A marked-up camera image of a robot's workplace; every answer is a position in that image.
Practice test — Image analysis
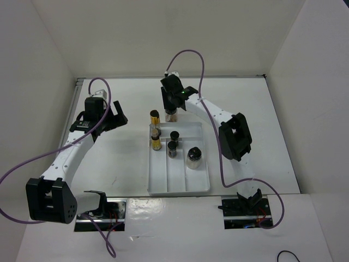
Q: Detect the aluminium table edge rail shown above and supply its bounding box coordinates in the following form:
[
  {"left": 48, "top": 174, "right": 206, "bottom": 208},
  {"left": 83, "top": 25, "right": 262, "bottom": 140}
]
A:
[{"left": 58, "top": 78, "right": 85, "bottom": 147}]

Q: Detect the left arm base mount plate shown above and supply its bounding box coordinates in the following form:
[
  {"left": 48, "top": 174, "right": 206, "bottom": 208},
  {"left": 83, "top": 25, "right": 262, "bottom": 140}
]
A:
[{"left": 74, "top": 198, "right": 127, "bottom": 232}]

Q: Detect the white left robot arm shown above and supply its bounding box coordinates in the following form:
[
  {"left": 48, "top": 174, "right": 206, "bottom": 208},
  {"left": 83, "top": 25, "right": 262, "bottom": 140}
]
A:
[{"left": 26, "top": 97, "right": 128, "bottom": 224}]

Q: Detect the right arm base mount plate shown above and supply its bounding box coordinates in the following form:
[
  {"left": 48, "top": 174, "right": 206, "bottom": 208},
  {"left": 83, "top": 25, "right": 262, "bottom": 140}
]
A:
[{"left": 218, "top": 198, "right": 273, "bottom": 229}]

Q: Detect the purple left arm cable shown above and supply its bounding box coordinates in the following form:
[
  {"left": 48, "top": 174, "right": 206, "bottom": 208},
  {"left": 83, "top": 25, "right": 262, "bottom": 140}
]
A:
[{"left": 0, "top": 78, "right": 117, "bottom": 259}]

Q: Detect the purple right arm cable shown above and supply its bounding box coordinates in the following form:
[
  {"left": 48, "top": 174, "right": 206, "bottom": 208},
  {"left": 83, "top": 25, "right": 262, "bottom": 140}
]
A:
[{"left": 165, "top": 49, "right": 286, "bottom": 229}]

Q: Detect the black top shaker brown spice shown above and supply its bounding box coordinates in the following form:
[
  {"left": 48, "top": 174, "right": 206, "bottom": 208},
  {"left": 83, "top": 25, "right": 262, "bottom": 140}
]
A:
[{"left": 165, "top": 109, "right": 178, "bottom": 122}]

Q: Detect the black top shaker white spice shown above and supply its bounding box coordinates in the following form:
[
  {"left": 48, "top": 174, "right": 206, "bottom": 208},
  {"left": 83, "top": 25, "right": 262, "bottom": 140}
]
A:
[{"left": 186, "top": 147, "right": 202, "bottom": 170}]

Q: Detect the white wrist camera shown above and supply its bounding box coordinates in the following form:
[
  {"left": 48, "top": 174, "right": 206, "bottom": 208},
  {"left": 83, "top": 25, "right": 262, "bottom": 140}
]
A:
[
  {"left": 164, "top": 71, "right": 179, "bottom": 78},
  {"left": 92, "top": 89, "right": 107, "bottom": 100}
]

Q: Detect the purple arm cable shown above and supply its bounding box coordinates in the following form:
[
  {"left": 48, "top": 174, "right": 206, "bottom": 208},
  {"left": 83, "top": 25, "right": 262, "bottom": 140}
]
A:
[
  {"left": 165, "top": 49, "right": 286, "bottom": 229},
  {"left": 0, "top": 78, "right": 117, "bottom": 259}
]

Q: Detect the black cap spice jar front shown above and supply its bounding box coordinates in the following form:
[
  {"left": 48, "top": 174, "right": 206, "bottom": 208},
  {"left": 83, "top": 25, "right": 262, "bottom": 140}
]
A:
[{"left": 167, "top": 141, "right": 177, "bottom": 158}]

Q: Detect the black cable on floor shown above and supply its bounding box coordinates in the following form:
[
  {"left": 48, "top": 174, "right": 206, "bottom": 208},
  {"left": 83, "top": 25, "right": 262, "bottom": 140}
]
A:
[{"left": 277, "top": 250, "right": 300, "bottom": 262}]

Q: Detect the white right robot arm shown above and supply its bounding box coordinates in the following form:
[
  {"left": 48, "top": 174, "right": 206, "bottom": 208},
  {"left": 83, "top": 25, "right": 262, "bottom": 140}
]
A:
[{"left": 160, "top": 72, "right": 262, "bottom": 215}]

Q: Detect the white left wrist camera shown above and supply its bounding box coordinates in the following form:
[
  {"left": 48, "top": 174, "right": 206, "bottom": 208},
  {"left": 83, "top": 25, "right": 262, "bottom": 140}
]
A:
[{"left": 92, "top": 89, "right": 107, "bottom": 100}]

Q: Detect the white plastic organizer tray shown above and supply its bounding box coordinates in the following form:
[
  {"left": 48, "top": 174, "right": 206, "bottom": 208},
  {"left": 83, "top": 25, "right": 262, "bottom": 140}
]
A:
[{"left": 148, "top": 122, "right": 210, "bottom": 197}]

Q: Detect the black cap spice jar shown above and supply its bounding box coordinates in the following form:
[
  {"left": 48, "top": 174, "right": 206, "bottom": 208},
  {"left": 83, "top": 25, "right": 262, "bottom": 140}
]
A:
[
  {"left": 170, "top": 130, "right": 179, "bottom": 145},
  {"left": 167, "top": 141, "right": 177, "bottom": 158}
]

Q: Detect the yellow oil bottle tan cap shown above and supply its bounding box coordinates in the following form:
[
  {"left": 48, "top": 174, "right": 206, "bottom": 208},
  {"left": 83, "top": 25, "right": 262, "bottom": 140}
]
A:
[{"left": 151, "top": 128, "right": 161, "bottom": 151}]

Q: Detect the gold capped glass grinder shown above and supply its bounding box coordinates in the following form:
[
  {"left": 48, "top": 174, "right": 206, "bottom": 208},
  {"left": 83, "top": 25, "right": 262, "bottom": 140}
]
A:
[{"left": 150, "top": 110, "right": 161, "bottom": 135}]

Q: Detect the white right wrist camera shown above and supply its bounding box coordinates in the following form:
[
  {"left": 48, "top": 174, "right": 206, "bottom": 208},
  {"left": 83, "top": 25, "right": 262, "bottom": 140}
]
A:
[{"left": 164, "top": 71, "right": 179, "bottom": 78}]

